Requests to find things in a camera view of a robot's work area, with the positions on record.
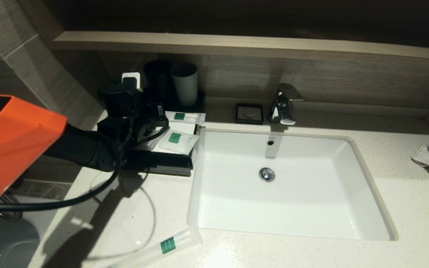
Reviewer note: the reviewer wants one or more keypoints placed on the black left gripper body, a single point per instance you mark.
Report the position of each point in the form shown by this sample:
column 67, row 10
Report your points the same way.
column 153, row 121

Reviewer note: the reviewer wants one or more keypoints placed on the dark metal cup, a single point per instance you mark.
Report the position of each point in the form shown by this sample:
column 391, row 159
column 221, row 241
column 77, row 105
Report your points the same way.
column 157, row 80

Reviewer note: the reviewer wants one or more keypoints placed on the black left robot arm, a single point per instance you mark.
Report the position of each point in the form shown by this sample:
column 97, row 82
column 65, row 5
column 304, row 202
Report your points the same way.
column 13, row 141

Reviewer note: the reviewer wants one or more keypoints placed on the black amenity tray with packets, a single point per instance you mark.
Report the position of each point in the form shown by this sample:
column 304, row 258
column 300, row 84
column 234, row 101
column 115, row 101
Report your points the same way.
column 169, row 163

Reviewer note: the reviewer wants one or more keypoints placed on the long clear packet green label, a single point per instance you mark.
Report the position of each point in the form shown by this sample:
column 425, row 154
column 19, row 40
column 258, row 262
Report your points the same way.
column 169, row 243
column 186, row 117

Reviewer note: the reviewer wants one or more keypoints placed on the flat small packet green label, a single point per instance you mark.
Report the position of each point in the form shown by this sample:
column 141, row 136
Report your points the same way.
column 179, row 143

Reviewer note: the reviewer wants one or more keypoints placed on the white cup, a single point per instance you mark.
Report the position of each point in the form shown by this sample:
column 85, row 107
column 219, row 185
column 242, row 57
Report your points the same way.
column 185, row 89

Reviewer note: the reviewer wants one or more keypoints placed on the black square soap dish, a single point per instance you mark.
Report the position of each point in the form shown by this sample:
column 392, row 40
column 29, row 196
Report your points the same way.
column 249, row 113

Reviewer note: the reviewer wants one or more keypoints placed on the chrome sink drain plug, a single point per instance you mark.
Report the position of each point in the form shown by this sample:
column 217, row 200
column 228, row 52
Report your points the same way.
column 267, row 174

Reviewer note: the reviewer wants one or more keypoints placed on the chrome sink faucet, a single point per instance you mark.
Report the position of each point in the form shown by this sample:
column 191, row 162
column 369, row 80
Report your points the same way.
column 285, row 108

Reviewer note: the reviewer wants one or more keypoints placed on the white bathtub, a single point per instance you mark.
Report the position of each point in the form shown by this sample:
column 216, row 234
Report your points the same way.
column 32, row 230

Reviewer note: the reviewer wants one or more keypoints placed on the white ceramic sink basin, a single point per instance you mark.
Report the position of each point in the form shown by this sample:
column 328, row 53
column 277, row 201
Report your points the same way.
column 292, row 208

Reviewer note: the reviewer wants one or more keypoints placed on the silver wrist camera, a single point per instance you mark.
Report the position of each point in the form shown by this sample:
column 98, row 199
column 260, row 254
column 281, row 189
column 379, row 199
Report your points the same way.
column 132, row 80

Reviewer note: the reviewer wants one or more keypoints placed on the wooden wall shelf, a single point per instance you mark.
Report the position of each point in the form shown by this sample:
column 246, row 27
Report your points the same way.
column 237, row 44

